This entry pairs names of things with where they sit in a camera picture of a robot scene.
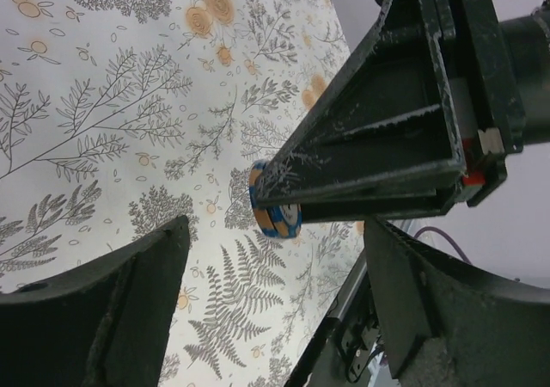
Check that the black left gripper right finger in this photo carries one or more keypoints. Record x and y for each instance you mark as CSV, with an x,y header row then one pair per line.
x,y
447,323

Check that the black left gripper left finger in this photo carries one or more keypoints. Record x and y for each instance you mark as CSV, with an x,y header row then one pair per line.
x,y
105,323

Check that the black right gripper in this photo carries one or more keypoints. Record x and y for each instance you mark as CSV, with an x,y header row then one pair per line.
x,y
383,138

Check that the blue 10 chip stack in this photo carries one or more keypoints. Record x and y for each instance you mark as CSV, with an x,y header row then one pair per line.
x,y
277,222

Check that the floral patterned table mat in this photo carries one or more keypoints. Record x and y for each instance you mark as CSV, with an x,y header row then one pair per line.
x,y
118,115

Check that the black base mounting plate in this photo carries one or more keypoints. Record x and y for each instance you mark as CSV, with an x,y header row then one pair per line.
x,y
347,347

